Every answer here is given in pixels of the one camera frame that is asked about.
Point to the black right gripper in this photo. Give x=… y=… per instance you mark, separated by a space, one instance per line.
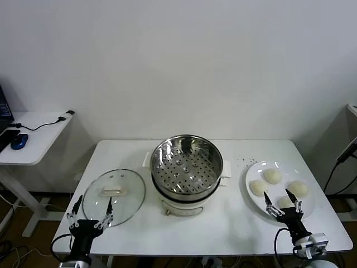
x=294 y=222

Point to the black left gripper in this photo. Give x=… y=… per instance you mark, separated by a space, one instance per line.
x=83 y=229

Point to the white steamed baozi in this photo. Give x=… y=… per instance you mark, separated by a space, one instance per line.
x=283 y=203
x=272 y=176
x=256 y=187
x=299 y=188

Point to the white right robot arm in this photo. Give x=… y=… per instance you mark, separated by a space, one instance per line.
x=326 y=264

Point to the steel steamer basket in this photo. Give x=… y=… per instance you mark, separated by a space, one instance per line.
x=181 y=156

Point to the white oval plate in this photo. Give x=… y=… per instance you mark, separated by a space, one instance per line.
x=259 y=171

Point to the white table leg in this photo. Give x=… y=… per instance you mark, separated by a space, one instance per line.
x=110 y=262
x=277 y=263

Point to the black handheld device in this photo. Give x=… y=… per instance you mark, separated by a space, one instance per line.
x=347 y=152

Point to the white side cabinet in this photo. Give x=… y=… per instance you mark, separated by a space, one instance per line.
x=329 y=134

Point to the white side table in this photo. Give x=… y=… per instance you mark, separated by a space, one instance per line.
x=36 y=145

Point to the white power strip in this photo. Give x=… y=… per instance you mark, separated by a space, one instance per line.
x=210 y=263

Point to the blue computer mouse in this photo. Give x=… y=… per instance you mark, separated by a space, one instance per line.
x=19 y=141

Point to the black flat device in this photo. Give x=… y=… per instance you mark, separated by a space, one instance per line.
x=7 y=136

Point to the black laptop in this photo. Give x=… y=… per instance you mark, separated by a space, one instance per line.
x=4 y=109

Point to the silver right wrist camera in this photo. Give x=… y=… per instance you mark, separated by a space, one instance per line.
x=318 y=242

